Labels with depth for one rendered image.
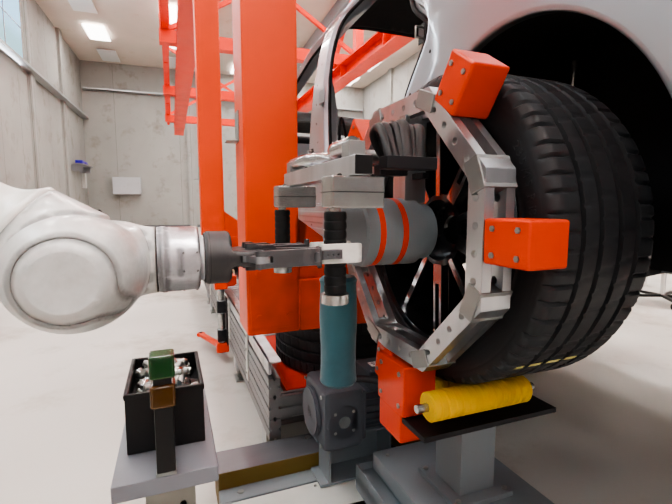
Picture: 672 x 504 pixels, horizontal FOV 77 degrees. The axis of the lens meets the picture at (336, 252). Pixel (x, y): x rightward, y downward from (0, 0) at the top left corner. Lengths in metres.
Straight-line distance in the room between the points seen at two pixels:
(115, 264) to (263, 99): 0.94
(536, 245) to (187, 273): 0.47
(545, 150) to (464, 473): 0.74
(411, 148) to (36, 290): 0.52
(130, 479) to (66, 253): 0.55
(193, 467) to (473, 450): 0.62
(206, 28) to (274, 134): 2.18
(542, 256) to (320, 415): 0.79
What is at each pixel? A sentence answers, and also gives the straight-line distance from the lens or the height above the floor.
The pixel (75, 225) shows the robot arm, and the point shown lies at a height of 0.89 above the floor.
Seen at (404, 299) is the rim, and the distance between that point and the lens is 1.11.
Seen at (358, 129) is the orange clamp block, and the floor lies 1.09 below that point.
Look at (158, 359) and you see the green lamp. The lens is 0.76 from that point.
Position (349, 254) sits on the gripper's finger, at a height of 0.83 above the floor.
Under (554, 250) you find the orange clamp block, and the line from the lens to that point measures 0.65.
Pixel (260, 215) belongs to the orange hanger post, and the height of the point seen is 0.88.
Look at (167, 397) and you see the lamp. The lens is 0.78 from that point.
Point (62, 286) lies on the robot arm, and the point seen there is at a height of 0.84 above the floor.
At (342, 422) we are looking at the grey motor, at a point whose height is 0.32.
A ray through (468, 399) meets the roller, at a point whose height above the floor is 0.52.
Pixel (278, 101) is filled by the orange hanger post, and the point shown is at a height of 1.20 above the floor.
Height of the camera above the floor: 0.90
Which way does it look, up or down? 6 degrees down
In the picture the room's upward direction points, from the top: straight up
